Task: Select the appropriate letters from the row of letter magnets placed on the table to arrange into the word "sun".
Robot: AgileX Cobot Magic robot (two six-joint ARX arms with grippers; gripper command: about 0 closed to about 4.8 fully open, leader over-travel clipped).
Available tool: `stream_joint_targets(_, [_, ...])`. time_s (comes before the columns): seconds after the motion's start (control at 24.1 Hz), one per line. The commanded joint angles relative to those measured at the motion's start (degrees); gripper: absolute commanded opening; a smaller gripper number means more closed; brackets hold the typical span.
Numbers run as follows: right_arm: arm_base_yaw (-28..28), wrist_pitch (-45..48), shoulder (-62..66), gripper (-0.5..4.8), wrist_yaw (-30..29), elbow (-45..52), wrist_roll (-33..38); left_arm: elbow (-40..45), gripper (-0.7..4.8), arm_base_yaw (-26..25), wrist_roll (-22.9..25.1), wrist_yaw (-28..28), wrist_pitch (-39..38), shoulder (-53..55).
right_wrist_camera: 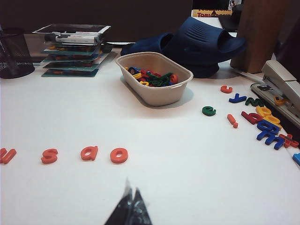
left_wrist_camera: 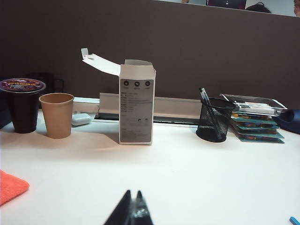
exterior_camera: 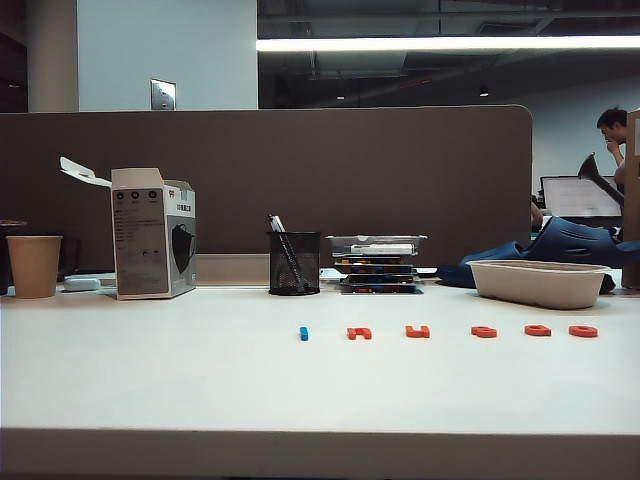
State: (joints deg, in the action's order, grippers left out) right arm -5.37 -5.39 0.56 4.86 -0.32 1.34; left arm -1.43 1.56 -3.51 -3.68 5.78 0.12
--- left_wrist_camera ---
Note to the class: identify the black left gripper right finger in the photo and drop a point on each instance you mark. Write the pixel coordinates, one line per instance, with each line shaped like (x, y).
(143, 211)

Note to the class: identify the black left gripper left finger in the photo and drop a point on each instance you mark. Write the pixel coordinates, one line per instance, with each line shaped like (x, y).
(122, 211)

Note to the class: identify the blue letter magnet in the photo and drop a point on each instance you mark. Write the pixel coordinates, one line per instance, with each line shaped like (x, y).
(295, 220)

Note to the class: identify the white face mask box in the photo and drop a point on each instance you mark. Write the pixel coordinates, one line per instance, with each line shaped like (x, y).
(136, 112)

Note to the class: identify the white earbuds case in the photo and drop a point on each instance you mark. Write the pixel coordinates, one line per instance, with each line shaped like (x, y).
(80, 119)

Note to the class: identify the black mesh pen holder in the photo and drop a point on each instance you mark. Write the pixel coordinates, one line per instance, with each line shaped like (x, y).
(213, 126)

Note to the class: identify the brown paper cup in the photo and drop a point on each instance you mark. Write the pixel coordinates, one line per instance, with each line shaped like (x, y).
(57, 117)

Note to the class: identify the orange cloth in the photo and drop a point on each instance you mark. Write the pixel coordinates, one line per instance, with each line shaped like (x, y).
(9, 187)

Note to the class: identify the black pen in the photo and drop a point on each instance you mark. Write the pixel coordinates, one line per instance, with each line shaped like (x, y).
(203, 93)

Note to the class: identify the dark plastic cup with lid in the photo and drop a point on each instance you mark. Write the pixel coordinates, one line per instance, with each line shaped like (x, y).
(23, 110)

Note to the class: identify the white marker pen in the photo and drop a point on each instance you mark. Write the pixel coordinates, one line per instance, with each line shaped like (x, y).
(255, 109)

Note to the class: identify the brown desk partition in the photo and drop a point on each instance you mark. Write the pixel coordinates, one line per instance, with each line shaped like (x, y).
(164, 47)

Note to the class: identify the navy blue foam clog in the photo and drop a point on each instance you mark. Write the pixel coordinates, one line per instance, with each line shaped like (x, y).
(288, 119)

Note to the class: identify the computer monitor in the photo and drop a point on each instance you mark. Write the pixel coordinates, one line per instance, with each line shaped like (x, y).
(225, 3)

